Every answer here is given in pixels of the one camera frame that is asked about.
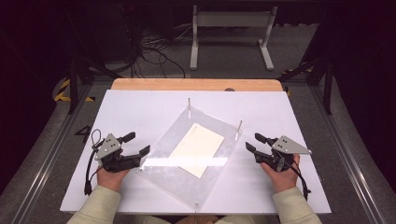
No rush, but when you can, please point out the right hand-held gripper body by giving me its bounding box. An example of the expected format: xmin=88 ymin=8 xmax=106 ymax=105
xmin=254 ymin=135 xmax=313 ymax=173

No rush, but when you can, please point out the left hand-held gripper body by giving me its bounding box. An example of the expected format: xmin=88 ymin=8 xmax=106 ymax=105
xmin=92 ymin=133 xmax=144 ymax=174

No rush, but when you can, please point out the clear acrylic sheet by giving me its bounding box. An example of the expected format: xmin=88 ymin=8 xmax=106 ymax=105
xmin=136 ymin=106 xmax=244 ymax=211

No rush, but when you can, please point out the person's left hand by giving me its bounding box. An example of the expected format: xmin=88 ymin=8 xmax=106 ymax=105
xmin=96 ymin=167 xmax=131 ymax=194

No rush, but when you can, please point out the person's right hand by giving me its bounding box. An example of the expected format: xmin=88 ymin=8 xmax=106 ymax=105
xmin=260 ymin=153 xmax=302 ymax=194

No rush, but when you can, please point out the white board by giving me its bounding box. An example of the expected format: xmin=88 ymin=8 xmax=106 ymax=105
xmin=59 ymin=89 xmax=332 ymax=216

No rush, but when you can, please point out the cream paper card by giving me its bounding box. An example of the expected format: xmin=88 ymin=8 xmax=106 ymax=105
xmin=168 ymin=122 xmax=226 ymax=179

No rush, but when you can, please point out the yellow black hazard tape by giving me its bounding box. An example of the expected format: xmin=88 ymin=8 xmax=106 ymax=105
xmin=53 ymin=78 xmax=96 ymax=103

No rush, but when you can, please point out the person's torso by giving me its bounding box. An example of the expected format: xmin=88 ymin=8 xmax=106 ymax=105
xmin=120 ymin=214 xmax=276 ymax=224

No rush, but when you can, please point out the black metal stand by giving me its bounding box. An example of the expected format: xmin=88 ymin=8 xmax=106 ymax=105
xmin=59 ymin=6 xmax=123 ymax=115
xmin=277 ymin=18 xmax=336 ymax=116

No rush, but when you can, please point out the wooden table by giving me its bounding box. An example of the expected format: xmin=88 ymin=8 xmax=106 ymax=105
xmin=110 ymin=77 xmax=285 ymax=92

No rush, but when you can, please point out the left hand-held gripper cable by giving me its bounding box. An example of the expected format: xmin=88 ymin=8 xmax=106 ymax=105
xmin=83 ymin=128 xmax=105 ymax=197

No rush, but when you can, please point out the hand-held gripper cable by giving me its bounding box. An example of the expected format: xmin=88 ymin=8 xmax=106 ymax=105
xmin=83 ymin=128 xmax=105 ymax=197
xmin=281 ymin=157 xmax=312 ymax=202

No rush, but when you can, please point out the right hand-held gripper cable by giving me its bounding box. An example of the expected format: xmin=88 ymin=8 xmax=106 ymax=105
xmin=281 ymin=157 xmax=312 ymax=202

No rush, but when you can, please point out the aluminium rail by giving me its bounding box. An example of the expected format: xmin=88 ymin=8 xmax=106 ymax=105
xmin=307 ymin=84 xmax=389 ymax=224
xmin=10 ymin=84 xmax=93 ymax=224

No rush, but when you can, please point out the bundle of black cables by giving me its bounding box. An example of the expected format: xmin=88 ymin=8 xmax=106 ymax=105
xmin=120 ymin=4 xmax=187 ymax=79

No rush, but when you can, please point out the white metal stand frame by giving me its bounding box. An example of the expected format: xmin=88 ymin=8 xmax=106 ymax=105
xmin=189 ymin=4 xmax=278 ymax=72

